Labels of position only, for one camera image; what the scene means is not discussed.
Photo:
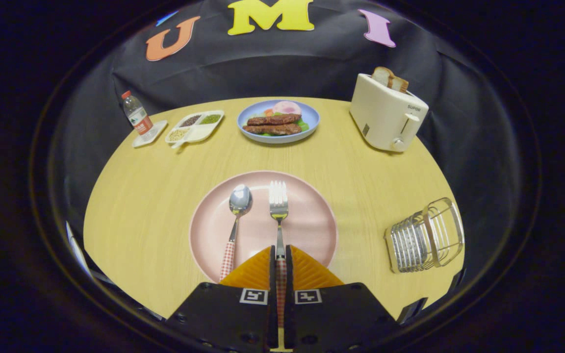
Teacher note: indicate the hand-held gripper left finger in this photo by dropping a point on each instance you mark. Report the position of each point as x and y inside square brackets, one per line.
[272, 279]

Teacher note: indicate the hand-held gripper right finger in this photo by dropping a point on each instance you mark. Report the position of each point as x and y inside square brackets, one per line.
[289, 279]

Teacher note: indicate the pink plate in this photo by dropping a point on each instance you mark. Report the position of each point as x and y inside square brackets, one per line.
[307, 220]

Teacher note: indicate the brown meat strip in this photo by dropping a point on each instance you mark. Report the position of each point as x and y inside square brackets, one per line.
[272, 129]
[275, 119]

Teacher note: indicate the green lettuce leaf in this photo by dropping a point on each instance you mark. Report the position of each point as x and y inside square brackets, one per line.
[303, 125]

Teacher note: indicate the white divided tray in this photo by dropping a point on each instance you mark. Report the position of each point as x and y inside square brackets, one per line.
[201, 133]

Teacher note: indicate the blue food plate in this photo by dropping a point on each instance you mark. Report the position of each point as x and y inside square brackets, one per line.
[313, 117]

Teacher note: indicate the pink ham slice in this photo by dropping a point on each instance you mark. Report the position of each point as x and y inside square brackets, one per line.
[287, 108]

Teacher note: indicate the green beans pile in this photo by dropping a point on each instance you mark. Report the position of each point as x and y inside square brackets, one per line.
[210, 118]

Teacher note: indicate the pale beans pile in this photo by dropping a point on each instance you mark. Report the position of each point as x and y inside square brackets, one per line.
[178, 135]

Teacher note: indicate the dark brown beans pile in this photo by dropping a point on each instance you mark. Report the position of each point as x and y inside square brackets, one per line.
[190, 120]

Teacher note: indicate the cream white toaster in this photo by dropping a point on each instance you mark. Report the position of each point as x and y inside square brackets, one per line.
[380, 117]

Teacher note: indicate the white square coaster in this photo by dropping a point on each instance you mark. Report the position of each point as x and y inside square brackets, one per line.
[157, 130]

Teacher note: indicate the black backdrop cloth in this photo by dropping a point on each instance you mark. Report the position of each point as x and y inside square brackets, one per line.
[321, 73]

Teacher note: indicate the clear plastic water bottle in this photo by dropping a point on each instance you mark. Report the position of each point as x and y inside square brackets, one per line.
[138, 115]

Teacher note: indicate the toast bread slice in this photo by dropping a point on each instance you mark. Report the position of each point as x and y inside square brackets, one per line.
[399, 84]
[382, 76]

